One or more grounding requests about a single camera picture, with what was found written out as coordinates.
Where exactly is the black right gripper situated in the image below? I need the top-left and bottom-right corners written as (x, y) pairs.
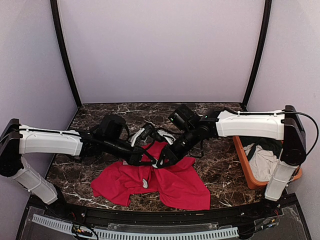
top-left (156, 125), bottom-right (199, 168)

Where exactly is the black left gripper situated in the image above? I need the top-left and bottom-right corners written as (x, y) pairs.
top-left (104, 136), bottom-right (157, 166)

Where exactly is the magenta t-shirt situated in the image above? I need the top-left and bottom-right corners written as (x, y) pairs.
top-left (90, 156), bottom-right (211, 211)

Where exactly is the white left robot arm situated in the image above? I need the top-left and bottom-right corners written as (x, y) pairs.
top-left (0, 115), bottom-right (157, 218)

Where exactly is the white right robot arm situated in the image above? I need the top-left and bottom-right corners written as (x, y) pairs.
top-left (156, 104), bottom-right (307, 217)

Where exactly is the black brooch display box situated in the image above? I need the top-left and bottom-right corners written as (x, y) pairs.
top-left (69, 156), bottom-right (83, 163)

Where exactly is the orange plastic basket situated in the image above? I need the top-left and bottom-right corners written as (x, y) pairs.
top-left (232, 136), bottom-right (302, 190)

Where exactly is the white garment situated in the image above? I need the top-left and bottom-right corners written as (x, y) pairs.
top-left (243, 146), bottom-right (279, 182)

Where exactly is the dark green garment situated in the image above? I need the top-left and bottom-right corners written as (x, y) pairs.
top-left (240, 136), bottom-right (282, 160)

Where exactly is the white slotted cable duct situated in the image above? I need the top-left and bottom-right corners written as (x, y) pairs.
top-left (31, 214), bottom-right (239, 240)

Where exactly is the black front rail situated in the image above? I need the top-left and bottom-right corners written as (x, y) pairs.
top-left (28, 193), bottom-right (303, 226)

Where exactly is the black right frame post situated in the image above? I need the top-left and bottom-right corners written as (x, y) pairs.
top-left (241, 0), bottom-right (273, 110)

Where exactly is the black frame post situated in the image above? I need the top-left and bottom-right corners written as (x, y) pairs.
top-left (241, 0), bottom-right (273, 110)
top-left (50, 0), bottom-right (83, 109)

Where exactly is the black left frame post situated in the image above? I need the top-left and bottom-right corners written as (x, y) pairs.
top-left (50, 0), bottom-right (83, 109)

